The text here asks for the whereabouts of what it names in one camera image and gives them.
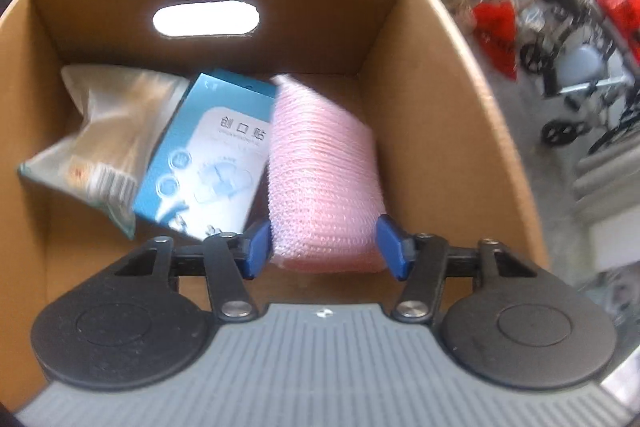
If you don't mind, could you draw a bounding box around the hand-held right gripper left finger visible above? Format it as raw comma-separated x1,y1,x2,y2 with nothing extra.
115,221,274,323

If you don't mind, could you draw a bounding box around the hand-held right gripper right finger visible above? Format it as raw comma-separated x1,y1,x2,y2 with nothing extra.
375,214,544,324

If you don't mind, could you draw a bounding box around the pink bubble wrap package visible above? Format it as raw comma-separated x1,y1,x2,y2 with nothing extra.
265,74,390,275

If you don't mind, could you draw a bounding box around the light blue bandage box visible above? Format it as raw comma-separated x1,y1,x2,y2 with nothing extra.
132,68,278,242

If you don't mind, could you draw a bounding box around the brown cardboard box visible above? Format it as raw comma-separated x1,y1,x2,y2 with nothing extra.
0,0,551,413

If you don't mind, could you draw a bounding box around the translucent snack packet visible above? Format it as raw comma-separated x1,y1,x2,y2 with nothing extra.
17,64,193,240

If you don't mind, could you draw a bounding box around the red printed plastic bag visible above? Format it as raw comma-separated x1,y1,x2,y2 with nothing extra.
472,0,518,80

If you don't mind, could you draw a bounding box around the black wheelchair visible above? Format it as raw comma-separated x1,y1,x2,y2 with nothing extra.
517,2,640,155

